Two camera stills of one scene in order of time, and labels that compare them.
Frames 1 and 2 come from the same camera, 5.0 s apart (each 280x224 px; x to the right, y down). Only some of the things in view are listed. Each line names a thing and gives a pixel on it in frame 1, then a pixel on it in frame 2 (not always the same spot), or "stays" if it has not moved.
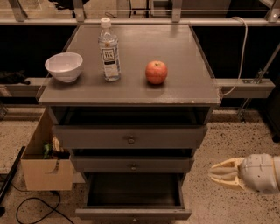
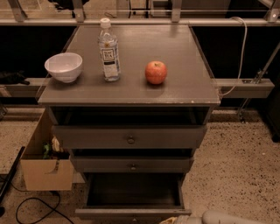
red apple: [156, 72] stays
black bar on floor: [10, 173] stays
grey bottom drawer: [134, 196] stays
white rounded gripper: [256, 172] -> [185, 220]
